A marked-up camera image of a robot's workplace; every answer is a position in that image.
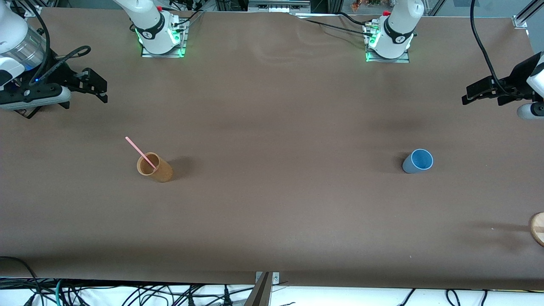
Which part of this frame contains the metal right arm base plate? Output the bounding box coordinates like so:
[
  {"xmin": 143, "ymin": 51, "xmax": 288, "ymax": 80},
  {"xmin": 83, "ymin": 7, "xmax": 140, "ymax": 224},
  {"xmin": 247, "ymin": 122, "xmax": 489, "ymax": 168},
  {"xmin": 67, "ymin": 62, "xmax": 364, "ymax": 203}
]
[{"xmin": 141, "ymin": 19, "xmax": 188, "ymax": 58}]

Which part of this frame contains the round wooden disc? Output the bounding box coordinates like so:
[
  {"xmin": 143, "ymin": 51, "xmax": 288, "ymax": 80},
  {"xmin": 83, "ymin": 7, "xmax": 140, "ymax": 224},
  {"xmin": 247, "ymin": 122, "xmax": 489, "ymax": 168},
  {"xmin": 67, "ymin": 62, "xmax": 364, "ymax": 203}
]
[{"xmin": 529, "ymin": 212, "xmax": 544, "ymax": 248}]

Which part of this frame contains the black base cable bundle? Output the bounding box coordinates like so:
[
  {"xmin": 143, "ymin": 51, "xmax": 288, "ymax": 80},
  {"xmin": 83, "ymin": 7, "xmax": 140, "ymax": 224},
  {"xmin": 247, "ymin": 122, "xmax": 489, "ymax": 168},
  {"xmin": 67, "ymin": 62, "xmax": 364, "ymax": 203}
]
[{"xmin": 170, "ymin": 6, "xmax": 205, "ymax": 28}]

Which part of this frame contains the pink chopstick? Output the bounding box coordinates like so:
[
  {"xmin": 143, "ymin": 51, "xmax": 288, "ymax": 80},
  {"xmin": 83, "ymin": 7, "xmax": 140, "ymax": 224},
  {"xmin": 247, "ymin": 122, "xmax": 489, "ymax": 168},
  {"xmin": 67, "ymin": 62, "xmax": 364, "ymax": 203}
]
[{"xmin": 125, "ymin": 136, "xmax": 158, "ymax": 171}]

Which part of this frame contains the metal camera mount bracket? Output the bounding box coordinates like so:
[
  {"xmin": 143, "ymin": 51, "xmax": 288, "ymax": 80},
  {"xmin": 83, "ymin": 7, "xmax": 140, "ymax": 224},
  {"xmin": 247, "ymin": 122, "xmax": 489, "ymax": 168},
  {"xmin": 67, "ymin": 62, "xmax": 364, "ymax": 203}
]
[{"xmin": 255, "ymin": 271, "xmax": 281, "ymax": 284}]

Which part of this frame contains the orange background clutter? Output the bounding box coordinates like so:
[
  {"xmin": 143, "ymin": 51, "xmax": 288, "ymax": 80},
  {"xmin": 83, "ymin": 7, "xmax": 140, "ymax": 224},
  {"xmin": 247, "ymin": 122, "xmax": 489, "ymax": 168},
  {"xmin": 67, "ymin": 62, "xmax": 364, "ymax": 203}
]
[{"xmin": 351, "ymin": 0, "xmax": 383, "ymax": 11}]

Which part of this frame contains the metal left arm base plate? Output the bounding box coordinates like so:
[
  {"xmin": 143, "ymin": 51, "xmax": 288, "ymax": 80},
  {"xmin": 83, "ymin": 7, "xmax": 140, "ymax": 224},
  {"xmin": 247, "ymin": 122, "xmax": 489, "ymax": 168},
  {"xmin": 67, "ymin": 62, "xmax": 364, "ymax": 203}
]
[{"xmin": 365, "ymin": 23, "xmax": 411, "ymax": 64}]

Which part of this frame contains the aluminium frame profile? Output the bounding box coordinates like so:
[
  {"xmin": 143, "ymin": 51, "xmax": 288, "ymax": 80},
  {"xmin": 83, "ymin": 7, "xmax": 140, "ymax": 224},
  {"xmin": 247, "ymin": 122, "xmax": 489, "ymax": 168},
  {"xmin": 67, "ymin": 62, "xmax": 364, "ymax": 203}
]
[{"xmin": 512, "ymin": 0, "xmax": 544, "ymax": 29}]

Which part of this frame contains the black table cable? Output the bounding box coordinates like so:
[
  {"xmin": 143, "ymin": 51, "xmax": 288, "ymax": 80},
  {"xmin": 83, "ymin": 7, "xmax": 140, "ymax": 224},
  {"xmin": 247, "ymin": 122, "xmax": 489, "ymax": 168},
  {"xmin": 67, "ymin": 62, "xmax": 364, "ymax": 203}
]
[
  {"xmin": 338, "ymin": 11, "xmax": 375, "ymax": 26},
  {"xmin": 293, "ymin": 15, "xmax": 374, "ymax": 38}
]

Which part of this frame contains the dark camera mount pole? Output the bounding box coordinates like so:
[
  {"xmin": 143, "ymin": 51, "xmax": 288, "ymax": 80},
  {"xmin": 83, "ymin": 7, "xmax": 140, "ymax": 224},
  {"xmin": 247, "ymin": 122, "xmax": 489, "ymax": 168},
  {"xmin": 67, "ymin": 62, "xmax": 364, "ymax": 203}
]
[{"xmin": 244, "ymin": 272, "xmax": 272, "ymax": 306}]

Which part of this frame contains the brown bamboo cup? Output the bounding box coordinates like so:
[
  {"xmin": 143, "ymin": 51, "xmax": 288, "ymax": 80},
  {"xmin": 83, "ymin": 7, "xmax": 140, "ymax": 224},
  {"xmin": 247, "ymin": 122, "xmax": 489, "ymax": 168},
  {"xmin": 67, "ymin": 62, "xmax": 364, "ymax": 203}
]
[{"xmin": 136, "ymin": 152, "xmax": 174, "ymax": 183}]

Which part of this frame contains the blue cup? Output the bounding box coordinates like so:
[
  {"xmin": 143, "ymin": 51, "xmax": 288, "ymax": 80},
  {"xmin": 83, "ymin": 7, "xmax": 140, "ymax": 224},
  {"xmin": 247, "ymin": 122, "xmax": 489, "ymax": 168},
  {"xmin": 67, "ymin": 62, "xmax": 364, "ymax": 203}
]
[{"xmin": 402, "ymin": 149, "xmax": 434, "ymax": 174}]

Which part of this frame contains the black wire rack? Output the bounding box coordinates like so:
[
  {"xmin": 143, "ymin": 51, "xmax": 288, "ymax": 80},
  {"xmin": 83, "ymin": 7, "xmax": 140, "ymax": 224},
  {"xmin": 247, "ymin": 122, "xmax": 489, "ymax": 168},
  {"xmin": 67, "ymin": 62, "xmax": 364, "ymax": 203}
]
[{"xmin": 15, "ymin": 104, "xmax": 44, "ymax": 120}]

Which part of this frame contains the brown table cover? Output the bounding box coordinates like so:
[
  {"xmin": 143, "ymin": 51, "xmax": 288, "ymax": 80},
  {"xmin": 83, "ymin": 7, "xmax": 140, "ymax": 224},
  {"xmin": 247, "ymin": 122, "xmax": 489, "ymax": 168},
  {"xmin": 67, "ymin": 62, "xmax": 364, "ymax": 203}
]
[{"xmin": 0, "ymin": 8, "xmax": 544, "ymax": 290}]

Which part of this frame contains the grey metal box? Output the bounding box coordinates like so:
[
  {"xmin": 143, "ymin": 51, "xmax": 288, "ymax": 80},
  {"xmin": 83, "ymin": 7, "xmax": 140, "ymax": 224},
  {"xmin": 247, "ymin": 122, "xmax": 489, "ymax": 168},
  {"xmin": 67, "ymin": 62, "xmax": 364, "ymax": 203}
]
[{"xmin": 248, "ymin": 0, "xmax": 312, "ymax": 13}]

